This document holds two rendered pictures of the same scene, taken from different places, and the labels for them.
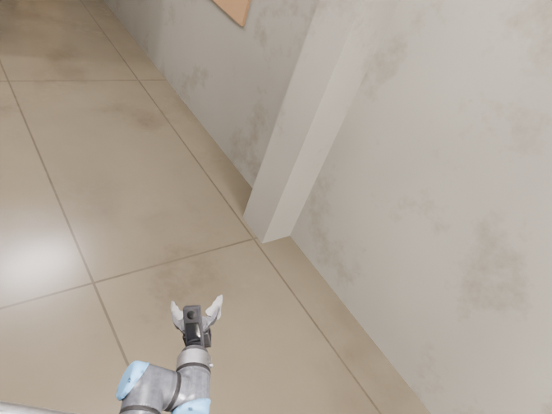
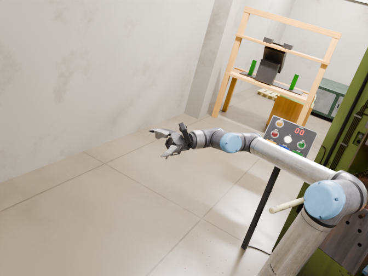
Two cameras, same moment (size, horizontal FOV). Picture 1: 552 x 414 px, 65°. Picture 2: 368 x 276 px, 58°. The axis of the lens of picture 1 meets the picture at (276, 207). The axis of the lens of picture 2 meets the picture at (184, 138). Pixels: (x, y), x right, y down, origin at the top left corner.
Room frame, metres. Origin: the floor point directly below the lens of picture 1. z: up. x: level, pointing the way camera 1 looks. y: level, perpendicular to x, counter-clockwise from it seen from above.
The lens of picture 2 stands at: (1.11, 1.42, 1.87)
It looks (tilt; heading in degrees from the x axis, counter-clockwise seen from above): 23 degrees down; 252
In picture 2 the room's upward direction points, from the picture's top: 16 degrees clockwise
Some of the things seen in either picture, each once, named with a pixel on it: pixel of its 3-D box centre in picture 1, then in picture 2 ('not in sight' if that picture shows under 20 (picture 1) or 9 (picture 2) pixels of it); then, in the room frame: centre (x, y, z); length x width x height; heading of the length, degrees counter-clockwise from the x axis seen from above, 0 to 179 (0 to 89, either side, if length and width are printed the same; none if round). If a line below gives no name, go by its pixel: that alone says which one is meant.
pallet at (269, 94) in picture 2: not in sight; (276, 95); (-3.42, -6.05, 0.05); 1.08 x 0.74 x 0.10; 49
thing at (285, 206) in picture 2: not in sight; (288, 205); (-0.43, -0.40, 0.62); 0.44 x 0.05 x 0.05; 25
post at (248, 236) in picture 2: not in sight; (265, 197); (-0.35, -0.59, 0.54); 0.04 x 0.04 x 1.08; 25
